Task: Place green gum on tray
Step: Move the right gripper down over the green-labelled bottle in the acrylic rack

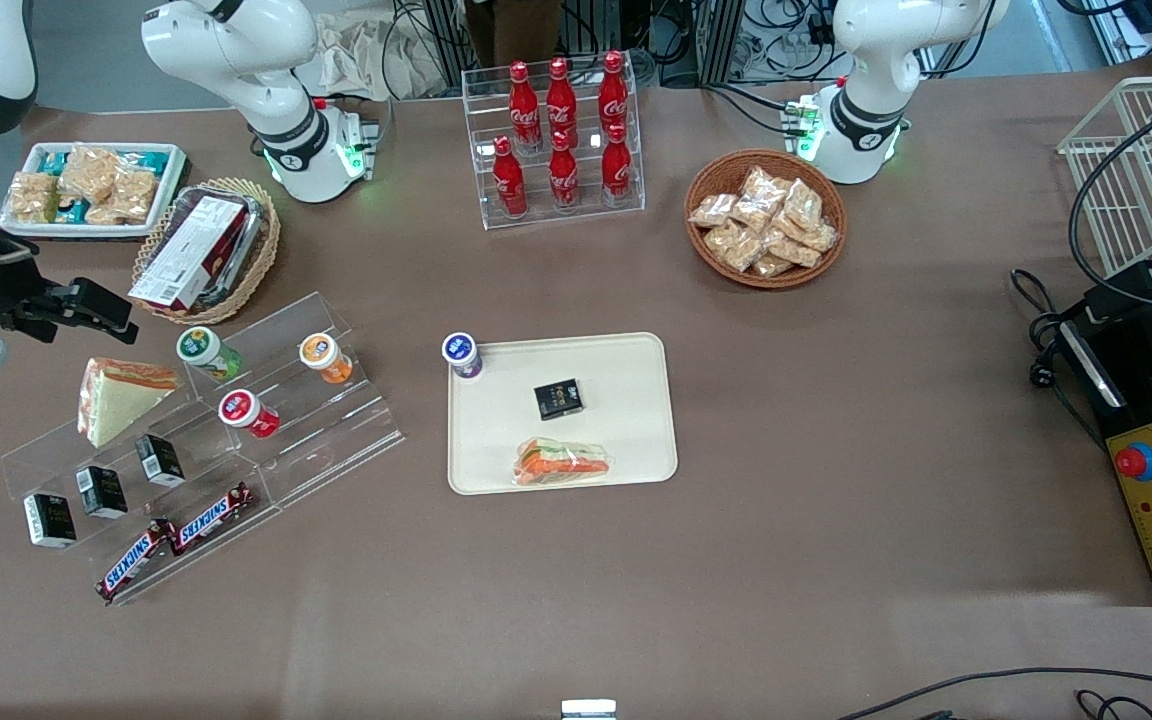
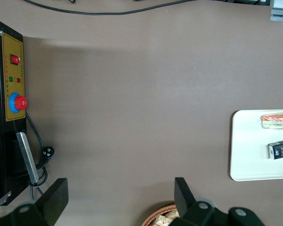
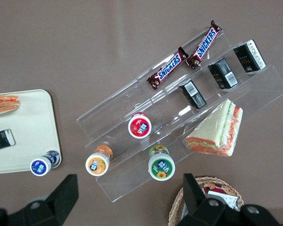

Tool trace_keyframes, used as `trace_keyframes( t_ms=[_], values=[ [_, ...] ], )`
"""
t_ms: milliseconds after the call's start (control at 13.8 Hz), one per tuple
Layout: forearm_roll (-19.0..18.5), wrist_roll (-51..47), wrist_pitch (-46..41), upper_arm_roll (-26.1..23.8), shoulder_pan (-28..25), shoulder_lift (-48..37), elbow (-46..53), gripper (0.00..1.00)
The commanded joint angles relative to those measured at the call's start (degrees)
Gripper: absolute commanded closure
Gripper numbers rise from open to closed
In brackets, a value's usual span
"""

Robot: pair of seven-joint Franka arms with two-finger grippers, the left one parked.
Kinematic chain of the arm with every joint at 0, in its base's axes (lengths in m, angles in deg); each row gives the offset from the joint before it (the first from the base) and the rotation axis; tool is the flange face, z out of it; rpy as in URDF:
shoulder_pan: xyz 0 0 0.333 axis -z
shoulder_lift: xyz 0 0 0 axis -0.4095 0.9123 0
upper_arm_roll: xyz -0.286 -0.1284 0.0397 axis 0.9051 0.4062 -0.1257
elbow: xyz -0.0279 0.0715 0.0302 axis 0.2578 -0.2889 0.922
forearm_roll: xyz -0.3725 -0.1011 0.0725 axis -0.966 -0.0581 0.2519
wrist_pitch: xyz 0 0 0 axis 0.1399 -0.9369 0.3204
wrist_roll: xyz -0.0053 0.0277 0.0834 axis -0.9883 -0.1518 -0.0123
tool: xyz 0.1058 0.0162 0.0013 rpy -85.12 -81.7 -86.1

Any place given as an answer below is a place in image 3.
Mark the pale wicker basket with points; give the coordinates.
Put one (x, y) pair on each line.
(177, 207)

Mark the plastic-wrapped triangle sandwich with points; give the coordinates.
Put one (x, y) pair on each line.
(217, 131)

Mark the wrapped sandwich snack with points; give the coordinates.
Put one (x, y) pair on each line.
(3, 103)

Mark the red gum bottle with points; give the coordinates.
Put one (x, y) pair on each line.
(139, 127)

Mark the clear acrylic stepped display stand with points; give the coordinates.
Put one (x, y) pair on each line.
(122, 103)

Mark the blue gum bottle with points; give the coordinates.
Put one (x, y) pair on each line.
(40, 166)

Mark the black tissue pack with barcode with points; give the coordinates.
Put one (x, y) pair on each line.
(193, 94)
(222, 73)
(248, 56)

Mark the Snickers chocolate bar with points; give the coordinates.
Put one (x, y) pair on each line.
(168, 67)
(205, 44)

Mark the orange gum bottle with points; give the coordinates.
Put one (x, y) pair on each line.
(97, 164)

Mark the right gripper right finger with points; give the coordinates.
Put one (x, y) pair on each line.
(202, 214)

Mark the cream plastic tray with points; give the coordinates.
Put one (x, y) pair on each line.
(30, 122)

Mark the green gum bottle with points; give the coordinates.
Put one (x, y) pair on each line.
(161, 167)

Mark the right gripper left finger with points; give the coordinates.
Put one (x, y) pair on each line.
(49, 212)

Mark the red cookie snack packet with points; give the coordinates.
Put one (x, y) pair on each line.
(222, 190)

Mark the black Face tissue pack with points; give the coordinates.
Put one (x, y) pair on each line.
(1, 140)

